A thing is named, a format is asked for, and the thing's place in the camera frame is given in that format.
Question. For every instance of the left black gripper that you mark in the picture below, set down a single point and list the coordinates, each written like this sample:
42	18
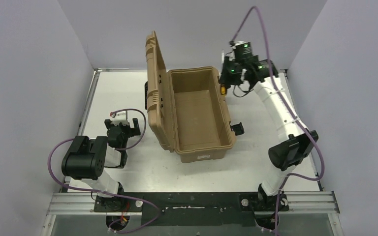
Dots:
122	127

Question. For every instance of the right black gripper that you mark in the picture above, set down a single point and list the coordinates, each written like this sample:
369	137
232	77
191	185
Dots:
227	78

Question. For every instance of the yellow black handled screwdriver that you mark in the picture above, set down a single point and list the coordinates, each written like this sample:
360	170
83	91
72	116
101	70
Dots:
223	89

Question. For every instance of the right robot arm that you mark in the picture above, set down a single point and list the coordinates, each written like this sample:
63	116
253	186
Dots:
296	140

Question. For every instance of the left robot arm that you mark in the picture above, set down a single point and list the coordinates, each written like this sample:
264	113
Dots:
87	159

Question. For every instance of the tan plastic tool bin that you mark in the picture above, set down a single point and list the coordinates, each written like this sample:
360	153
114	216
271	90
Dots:
186	110

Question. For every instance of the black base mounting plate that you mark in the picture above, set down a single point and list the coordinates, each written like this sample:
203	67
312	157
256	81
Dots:
256	210

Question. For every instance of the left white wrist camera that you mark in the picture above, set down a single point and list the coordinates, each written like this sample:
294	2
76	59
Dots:
120	116

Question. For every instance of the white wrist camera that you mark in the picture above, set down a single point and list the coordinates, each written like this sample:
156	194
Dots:
230	53
120	116

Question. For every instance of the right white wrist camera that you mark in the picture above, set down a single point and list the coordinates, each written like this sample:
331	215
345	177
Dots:
230	53

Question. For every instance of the aluminium frame rail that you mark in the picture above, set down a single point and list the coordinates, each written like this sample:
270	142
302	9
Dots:
80	203

